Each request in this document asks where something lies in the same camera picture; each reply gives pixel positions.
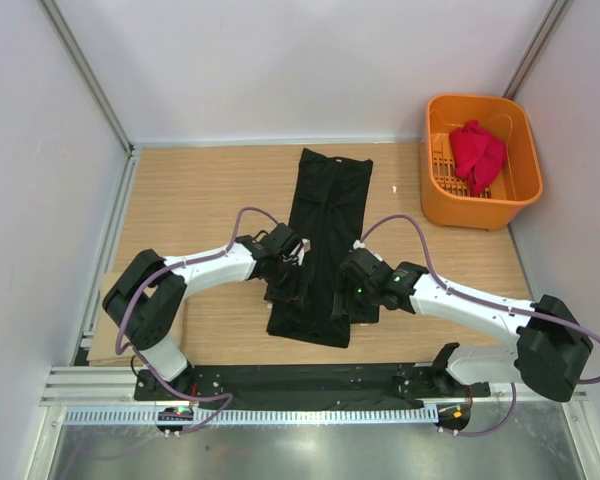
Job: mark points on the aluminium corner post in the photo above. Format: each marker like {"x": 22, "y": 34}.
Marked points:
{"x": 81, "y": 63}
{"x": 548, "y": 26}

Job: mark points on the white slotted cable duct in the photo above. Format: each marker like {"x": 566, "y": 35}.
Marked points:
{"x": 178, "y": 416}

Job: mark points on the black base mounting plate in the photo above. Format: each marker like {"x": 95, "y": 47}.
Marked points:
{"x": 281, "y": 386}

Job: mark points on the aluminium front frame rail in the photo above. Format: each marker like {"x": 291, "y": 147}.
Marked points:
{"x": 108, "y": 384}

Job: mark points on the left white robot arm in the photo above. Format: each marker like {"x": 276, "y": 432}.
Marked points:
{"x": 145, "y": 299}

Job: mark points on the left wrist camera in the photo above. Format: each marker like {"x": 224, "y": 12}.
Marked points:
{"x": 282, "y": 242}

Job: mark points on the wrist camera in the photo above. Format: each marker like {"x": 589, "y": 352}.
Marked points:
{"x": 282, "y": 242}
{"x": 364, "y": 273}

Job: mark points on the left aluminium corner post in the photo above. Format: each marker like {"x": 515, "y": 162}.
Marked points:
{"x": 81, "y": 63}

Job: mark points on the red t shirt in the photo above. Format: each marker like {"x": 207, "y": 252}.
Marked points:
{"x": 479, "y": 156}

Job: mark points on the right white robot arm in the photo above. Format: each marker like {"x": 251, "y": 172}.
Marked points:
{"x": 539, "y": 343}

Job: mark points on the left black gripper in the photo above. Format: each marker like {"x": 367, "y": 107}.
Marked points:
{"x": 296, "y": 292}

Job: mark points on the orange plastic basket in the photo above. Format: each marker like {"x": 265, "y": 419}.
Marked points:
{"x": 445, "y": 197}

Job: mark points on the right aluminium corner post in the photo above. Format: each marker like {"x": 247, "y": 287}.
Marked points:
{"x": 548, "y": 26}

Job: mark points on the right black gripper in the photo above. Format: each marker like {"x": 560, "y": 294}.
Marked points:
{"x": 359, "y": 315}

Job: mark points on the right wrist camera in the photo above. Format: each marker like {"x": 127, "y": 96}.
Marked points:
{"x": 364, "y": 273}

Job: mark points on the black t shirt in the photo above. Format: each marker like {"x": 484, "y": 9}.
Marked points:
{"x": 328, "y": 210}

